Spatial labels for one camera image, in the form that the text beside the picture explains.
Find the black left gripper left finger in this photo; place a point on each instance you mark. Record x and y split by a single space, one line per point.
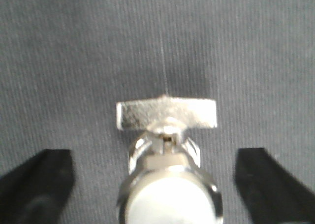
37 191

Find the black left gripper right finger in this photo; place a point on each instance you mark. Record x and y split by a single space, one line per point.
271 194

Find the silver metal valve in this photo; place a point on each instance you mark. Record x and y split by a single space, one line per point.
166 183

